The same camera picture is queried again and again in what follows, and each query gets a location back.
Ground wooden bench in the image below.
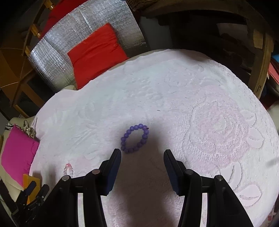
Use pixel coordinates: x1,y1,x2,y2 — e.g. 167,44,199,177
142,0,275,98

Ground orange box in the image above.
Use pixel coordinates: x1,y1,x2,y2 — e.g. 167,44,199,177
23,174,42,204

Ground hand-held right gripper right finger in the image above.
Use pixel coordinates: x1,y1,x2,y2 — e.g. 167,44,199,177
163,149,254,227

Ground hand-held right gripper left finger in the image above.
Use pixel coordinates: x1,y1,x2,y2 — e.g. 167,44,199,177
44,148,122,227

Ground patterned cloth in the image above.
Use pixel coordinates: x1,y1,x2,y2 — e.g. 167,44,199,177
5,120,36,139

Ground red cushion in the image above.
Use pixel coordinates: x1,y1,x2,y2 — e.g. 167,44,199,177
67,23,129,90

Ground beige sofa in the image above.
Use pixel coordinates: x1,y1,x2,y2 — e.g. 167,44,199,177
0,117,38,203

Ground clear pink bead bracelet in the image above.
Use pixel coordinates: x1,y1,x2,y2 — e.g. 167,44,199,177
63,163,74,177

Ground silver foil mat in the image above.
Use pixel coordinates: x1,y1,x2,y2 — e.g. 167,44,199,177
27,0,146,92

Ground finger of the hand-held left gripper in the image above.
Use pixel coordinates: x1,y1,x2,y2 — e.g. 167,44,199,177
18,181,37,204
33,184,50,202

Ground purple bead bracelet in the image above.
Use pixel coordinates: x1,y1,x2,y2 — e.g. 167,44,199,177
120,124,149,154

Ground wooden chair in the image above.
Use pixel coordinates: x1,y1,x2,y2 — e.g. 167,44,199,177
22,0,55,56

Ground pink cloth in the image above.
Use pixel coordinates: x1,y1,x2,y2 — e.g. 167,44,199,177
1,125,40,186

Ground red cloth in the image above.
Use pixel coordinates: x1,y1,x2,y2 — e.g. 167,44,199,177
45,0,88,36

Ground white embossed blanket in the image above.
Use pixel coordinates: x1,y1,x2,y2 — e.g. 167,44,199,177
28,48,279,227

